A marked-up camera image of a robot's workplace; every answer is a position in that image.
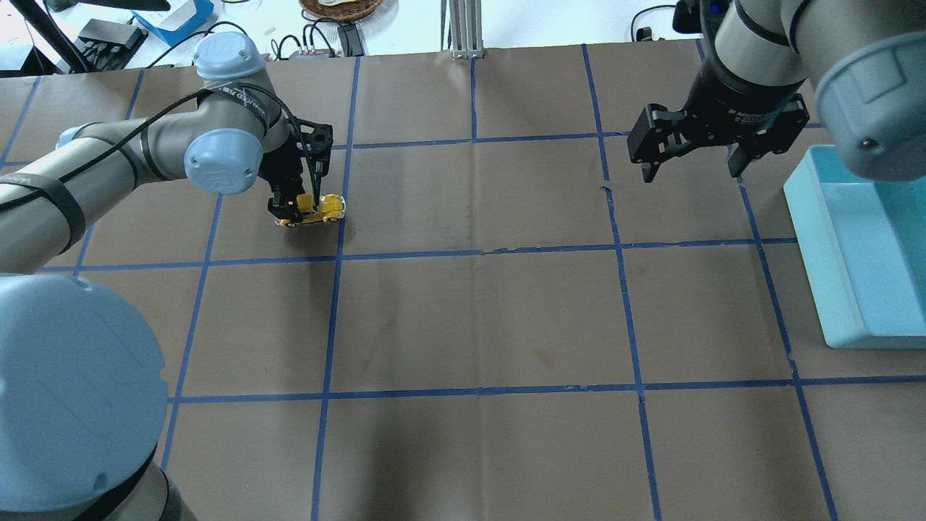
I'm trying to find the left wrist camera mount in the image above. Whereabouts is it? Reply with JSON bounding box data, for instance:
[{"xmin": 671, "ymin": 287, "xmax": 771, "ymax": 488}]
[{"xmin": 292, "ymin": 119, "xmax": 334, "ymax": 180}]

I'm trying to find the light blue plastic bin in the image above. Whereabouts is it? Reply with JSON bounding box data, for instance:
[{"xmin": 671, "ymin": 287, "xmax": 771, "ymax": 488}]
[{"xmin": 783, "ymin": 145, "xmax": 925, "ymax": 350}]

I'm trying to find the wicker basket with snacks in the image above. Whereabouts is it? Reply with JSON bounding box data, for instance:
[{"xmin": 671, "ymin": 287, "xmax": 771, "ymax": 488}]
[{"xmin": 298, "ymin": 1, "xmax": 383, "ymax": 22}]

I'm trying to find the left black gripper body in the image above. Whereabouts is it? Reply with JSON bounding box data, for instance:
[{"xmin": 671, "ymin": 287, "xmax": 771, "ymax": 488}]
[{"xmin": 258, "ymin": 135, "xmax": 305, "ymax": 203}]

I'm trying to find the aluminium frame post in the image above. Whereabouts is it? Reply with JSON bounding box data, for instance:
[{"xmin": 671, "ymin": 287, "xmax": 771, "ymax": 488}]
[{"xmin": 441, "ymin": 1, "xmax": 485, "ymax": 59}]

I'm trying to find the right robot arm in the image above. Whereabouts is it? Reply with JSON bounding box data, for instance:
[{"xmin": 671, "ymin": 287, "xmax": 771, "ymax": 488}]
[{"xmin": 627, "ymin": 1, "xmax": 925, "ymax": 182}]

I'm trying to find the blue white box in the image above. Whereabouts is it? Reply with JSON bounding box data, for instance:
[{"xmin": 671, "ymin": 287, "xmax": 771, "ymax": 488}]
[{"xmin": 130, "ymin": 1, "xmax": 215, "ymax": 46}]

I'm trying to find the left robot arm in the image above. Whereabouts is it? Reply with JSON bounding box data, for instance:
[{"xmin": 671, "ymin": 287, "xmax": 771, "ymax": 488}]
[{"xmin": 1, "ymin": 32, "xmax": 292, "ymax": 520}]

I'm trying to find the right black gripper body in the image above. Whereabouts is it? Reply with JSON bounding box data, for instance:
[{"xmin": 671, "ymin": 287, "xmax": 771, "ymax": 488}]
[{"xmin": 627, "ymin": 57, "xmax": 810, "ymax": 166}]

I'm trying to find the black power cable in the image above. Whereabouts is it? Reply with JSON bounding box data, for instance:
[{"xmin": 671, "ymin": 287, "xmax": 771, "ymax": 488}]
[{"xmin": 629, "ymin": 4, "xmax": 681, "ymax": 43}]

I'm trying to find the yellow beetle toy car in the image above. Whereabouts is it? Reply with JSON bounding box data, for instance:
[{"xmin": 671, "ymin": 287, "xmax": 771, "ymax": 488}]
[{"xmin": 275, "ymin": 194, "xmax": 347, "ymax": 229}]

